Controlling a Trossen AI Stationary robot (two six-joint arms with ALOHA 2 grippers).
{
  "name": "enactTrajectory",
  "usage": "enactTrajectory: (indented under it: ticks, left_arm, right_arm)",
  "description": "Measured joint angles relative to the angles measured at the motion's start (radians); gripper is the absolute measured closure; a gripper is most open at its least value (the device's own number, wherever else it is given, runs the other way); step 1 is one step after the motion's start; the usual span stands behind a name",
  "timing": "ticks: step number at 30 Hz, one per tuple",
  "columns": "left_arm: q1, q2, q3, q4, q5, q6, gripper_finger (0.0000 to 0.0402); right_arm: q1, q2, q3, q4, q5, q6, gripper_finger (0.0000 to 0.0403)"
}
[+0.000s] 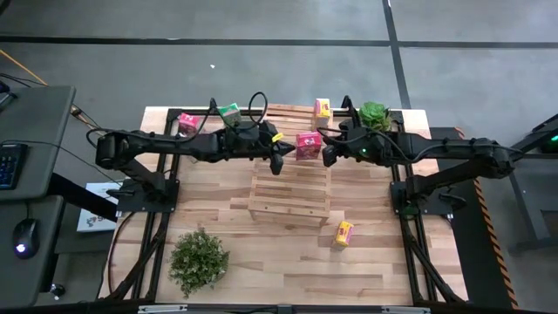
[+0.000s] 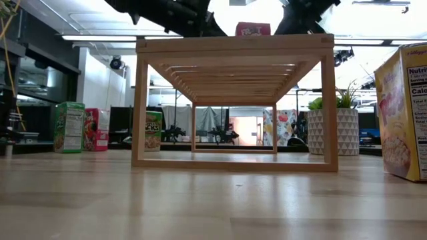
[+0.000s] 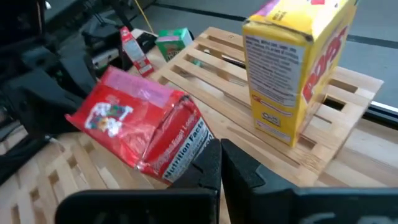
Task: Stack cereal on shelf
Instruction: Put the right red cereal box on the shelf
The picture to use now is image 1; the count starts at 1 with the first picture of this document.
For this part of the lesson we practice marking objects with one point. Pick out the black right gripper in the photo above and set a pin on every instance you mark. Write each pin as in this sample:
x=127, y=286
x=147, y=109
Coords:
x=359, y=148

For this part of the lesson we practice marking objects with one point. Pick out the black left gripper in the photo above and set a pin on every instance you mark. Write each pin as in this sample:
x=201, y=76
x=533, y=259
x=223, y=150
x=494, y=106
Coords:
x=261, y=141

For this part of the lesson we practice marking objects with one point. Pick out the red Froot Loops cereal box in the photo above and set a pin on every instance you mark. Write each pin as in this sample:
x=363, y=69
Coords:
x=188, y=123
x=308, y=145

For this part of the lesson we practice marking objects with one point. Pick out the green Apple Jacks cereal box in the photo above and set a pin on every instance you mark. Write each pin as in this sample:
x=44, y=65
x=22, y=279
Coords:
x=229, y=114

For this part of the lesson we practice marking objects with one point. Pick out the yellow Corn Pops cereal box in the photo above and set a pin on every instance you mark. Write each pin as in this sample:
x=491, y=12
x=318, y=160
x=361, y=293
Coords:
x=343, y=233
x=322, y=109

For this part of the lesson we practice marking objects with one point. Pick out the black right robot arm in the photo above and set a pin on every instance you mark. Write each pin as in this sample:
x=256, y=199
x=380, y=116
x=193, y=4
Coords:
x=457, y=150

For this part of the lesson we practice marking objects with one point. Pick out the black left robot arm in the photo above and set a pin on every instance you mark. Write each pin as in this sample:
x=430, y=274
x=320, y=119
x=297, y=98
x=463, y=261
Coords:
x=174, y=146

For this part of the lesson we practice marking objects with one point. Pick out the slatted wooden shelf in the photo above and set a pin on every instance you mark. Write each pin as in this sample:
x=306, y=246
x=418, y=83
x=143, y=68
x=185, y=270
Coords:
x=290, y=192

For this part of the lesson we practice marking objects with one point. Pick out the green succulent in white pot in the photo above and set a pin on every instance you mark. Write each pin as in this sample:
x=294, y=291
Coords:
x=374, y=115

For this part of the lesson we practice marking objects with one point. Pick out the bushy small-leaved potted plant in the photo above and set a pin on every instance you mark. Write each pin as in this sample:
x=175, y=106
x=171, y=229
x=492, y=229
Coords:
x=198, y=261

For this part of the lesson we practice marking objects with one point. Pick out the black platform with hazard stripe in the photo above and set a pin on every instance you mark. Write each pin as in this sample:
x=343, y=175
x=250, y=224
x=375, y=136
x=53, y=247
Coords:
x=475, y=244

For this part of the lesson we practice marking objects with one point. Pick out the white printed box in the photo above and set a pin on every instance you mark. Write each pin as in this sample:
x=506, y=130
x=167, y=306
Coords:
x=93, y=218

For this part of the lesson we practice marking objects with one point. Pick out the black neighbouring robot stand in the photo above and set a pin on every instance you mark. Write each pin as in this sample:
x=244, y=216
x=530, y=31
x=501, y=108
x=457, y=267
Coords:
x=529, y=196

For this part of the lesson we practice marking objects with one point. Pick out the grey desk top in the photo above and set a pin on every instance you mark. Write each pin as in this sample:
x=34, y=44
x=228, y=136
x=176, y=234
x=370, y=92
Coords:
x=35, y=131
x=26, y=279

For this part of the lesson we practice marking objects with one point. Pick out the black caster wheel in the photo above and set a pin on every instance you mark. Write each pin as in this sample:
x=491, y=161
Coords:
x=56, y=291

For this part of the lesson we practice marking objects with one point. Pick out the black computer mouse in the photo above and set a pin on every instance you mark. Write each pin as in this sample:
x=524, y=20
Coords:
x=26, y=237

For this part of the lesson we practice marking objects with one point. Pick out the black backlit keyboard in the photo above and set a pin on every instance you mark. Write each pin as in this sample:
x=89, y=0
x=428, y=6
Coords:
x=11, y=165

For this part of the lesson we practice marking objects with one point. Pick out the black metal rig frame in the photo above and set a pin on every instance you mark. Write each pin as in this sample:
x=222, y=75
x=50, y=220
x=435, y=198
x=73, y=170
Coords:
x=131, y=204

